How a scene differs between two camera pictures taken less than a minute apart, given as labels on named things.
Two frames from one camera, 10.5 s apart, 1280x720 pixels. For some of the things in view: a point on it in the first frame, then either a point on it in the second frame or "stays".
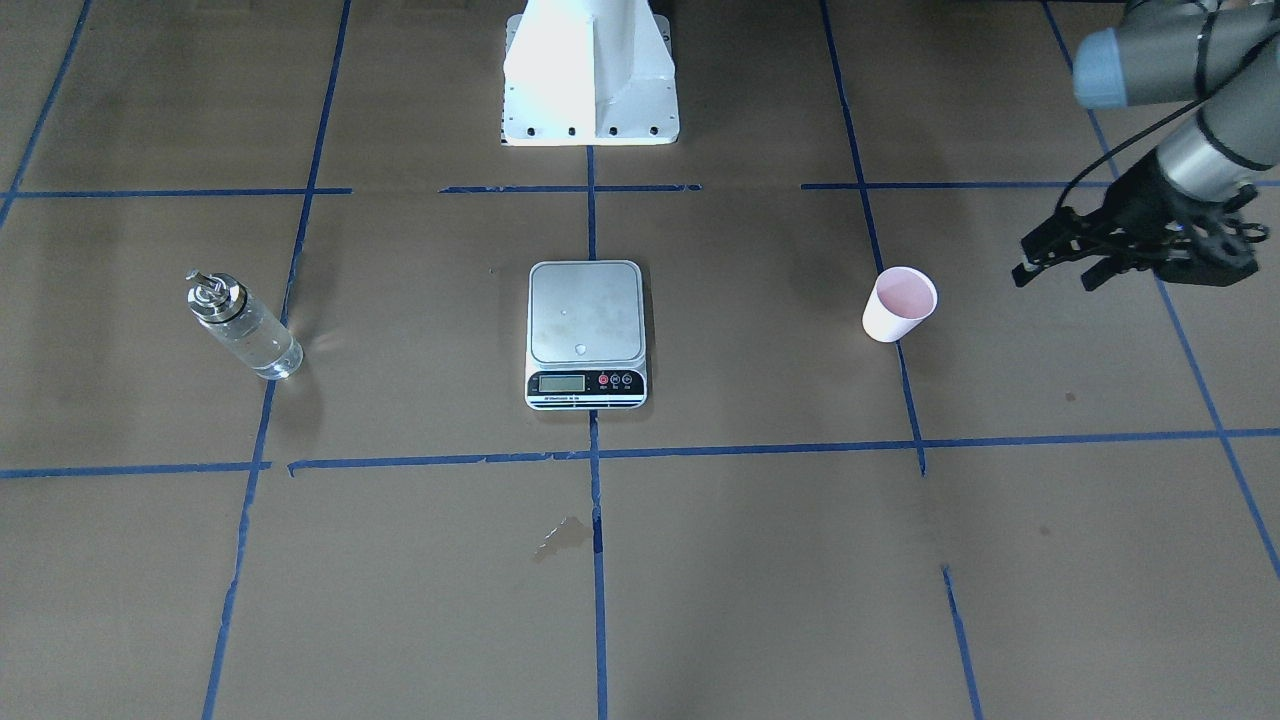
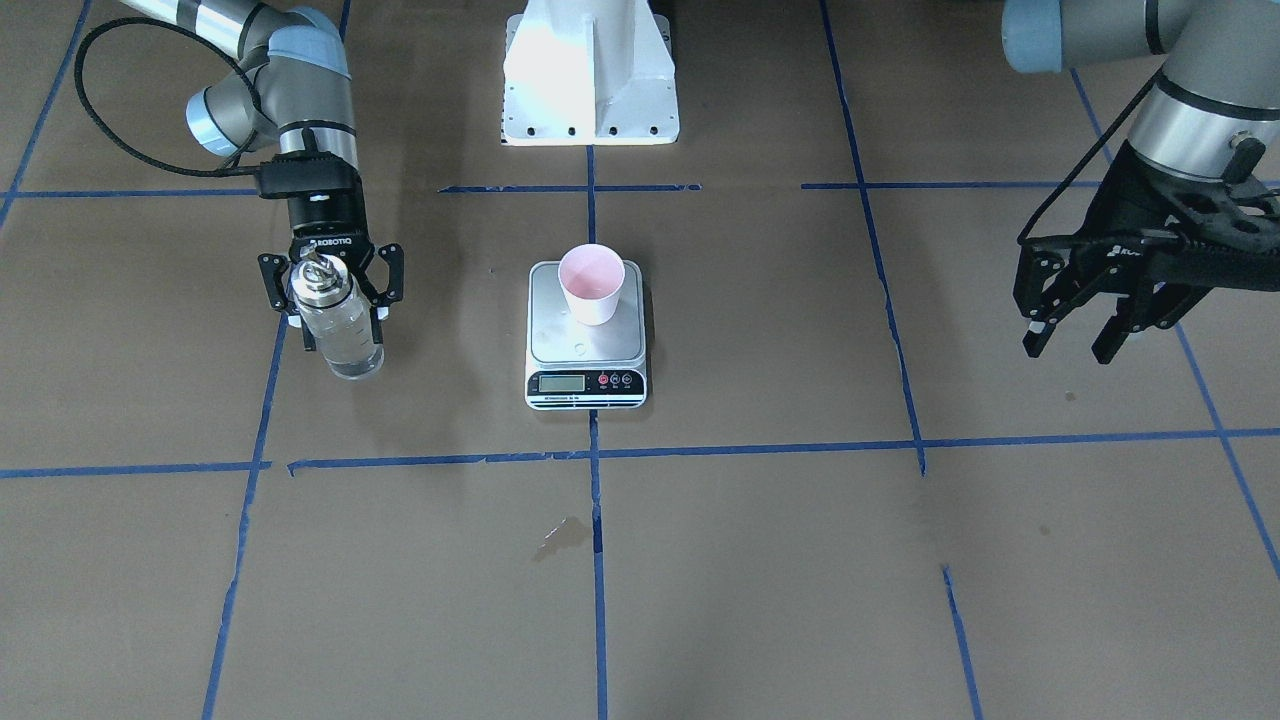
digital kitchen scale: x=586 y=336 stays
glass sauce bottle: x=220 y=301 to x=343 y=331
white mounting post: x=589 y=72 stays
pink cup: x=902 y=297 to x=592 y=276
